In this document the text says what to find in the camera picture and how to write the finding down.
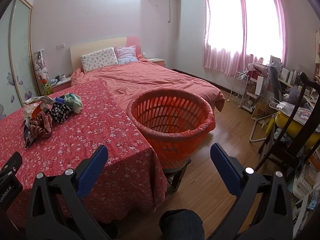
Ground yellow tub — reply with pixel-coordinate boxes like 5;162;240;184
275;111;320;148

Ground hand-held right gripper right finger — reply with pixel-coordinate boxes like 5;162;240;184
209;143;293;240

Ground bed with salmon duvet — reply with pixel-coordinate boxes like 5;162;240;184
71;57;225;113

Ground black floral cloth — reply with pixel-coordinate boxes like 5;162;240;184
51;102;74;124

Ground pink striped pillow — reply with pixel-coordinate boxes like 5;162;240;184
114;45;138;65

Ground green yellow plush toy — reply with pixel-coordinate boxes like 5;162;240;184
42;80;53;96

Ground white wrapper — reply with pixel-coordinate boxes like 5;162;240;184
23;95;54;118

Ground pink curtain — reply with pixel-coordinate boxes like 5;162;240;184
203;0;287;77

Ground red floral tablecloth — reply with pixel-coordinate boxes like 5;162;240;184
0;80;168;224

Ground brown paper bag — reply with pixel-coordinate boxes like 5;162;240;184
251;100;275;122

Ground white wire rack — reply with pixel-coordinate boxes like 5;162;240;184
229;70;248;108

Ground cluttered desk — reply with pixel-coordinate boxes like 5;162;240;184
269;55;320;105

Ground white trolley shelf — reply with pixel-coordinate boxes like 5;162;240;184
244;62;269;113

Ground wardrobe with purple flowers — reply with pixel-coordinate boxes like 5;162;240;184
0;0;42;120

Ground orange plastic basket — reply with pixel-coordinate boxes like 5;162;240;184
127;88;216;171

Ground dark wooden chair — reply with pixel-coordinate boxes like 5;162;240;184
254;72;320;180

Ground person's right leg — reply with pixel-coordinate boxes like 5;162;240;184
159;209;203;240

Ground light green cloth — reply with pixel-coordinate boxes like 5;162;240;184
65;93;84;114

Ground red plaid cloth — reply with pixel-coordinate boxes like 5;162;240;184
29;111;53;138

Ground clear tube of plush toys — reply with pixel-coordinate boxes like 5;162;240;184
34;51;49;83

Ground white floral pillow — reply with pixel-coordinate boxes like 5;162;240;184
80;47;119;74

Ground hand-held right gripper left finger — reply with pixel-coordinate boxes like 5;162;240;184
26;144;109;240

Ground white paper bag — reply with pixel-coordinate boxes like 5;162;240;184
256;69;269;97

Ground beige and pink headboard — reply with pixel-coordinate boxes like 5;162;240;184
70;36;140;72

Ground dark wooden stool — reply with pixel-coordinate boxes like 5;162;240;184
164;157;192;197

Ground pink bedside table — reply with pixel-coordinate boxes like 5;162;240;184
50;76;72;94
146;57;165;67

